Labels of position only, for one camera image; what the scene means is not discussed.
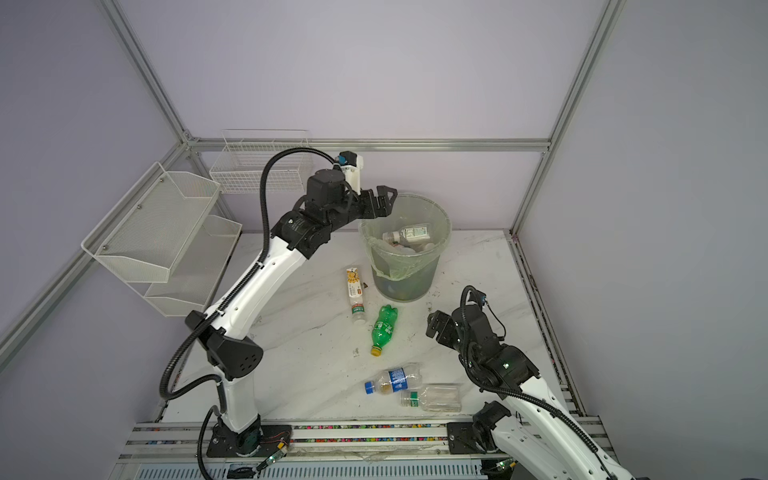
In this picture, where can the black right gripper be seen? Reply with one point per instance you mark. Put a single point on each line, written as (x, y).
(446, 322)

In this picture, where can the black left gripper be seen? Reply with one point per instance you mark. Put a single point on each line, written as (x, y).
(384, 207)

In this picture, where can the small bottle green white label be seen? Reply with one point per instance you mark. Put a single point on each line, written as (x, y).
(416, 234)

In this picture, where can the green soda bottle yellow cap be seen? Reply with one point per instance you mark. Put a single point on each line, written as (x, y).
(383, 329)

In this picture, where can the clear bottle sunflower label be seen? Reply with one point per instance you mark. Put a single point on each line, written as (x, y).
(355, 291)

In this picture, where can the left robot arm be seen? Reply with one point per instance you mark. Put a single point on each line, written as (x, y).
(333, 199)

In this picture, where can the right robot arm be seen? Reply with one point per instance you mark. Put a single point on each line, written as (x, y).
(528, 408)

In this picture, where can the green plastic bin liner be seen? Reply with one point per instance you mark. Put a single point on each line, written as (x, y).
(400, 262)

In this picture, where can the grey mesh waste bin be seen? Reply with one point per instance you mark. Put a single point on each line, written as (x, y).
(410, 289)

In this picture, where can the bottle blue label blue cap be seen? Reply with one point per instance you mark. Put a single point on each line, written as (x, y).
(406, 377)

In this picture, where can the clear bottle green cap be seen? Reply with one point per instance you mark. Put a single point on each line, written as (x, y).
(443, 398)

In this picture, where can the white mesh two-tier shelf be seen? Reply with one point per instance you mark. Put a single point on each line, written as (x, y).
(165, 241)

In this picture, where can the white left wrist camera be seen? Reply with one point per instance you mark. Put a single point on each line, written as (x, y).
(351, 165)

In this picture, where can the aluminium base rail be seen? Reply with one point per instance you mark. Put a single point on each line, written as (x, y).
(394, 449)

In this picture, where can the white wire wall basket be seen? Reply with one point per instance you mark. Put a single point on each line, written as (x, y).
(239, 166)

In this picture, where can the aluminium frame profile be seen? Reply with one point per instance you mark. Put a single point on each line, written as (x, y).
(188, 148)

